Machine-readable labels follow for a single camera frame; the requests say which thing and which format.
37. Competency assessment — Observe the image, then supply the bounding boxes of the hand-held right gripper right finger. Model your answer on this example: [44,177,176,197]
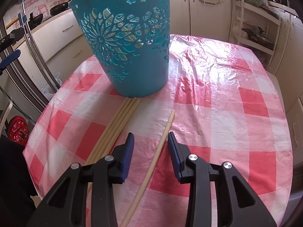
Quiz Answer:
[168,132,277,227]

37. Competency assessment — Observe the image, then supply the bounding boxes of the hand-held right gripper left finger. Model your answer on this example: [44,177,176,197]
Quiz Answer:
[26,132,135,227]

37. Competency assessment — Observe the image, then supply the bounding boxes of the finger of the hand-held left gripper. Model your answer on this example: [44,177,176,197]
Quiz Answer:
[0,49,21,72]
[0,28,25,52]

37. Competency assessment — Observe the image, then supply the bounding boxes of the single wooden chopstick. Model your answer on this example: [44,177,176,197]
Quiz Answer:
[118,110,176,227]

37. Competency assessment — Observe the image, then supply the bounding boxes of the set of wooden chopsticks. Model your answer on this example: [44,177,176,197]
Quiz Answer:
[84,97,141,166]

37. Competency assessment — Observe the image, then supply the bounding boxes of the blue perforated plastic basket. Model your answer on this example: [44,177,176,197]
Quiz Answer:
[69,0,171,98]

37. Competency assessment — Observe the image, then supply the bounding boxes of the black wok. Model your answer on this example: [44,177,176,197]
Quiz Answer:
[28,13,44,27]

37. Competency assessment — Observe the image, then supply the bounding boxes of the translucent trash bag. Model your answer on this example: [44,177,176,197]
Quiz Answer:
[41,73,63,101]

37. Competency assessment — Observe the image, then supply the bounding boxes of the black frying pan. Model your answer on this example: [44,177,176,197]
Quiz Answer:
[50,1,70,16]

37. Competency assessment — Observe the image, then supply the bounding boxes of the cream and blue shoe rack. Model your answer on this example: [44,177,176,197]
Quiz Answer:
[0,99,13,135]

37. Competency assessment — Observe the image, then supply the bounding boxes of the red white checkered tablecloth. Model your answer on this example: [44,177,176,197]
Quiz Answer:
[24,33,294,227]

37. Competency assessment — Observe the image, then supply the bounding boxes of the red patterned slipper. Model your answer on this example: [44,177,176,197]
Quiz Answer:
[6,115,29,147]

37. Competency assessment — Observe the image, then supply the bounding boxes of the person's left leg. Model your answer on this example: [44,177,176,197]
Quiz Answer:
[0,135,38,227]

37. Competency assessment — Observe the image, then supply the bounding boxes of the lidded pot in cart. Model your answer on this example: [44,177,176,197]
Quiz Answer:
[241,27,276,49]

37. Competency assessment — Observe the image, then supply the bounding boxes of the white rolling storage cart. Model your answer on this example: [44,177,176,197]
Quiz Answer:
[233,0,282,63]

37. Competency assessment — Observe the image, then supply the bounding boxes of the grey sliding door frame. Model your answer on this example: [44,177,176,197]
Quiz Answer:
[0,24,49,110]

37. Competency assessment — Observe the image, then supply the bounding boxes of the red wall stickers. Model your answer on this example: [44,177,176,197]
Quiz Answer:
[24,0,69,15]

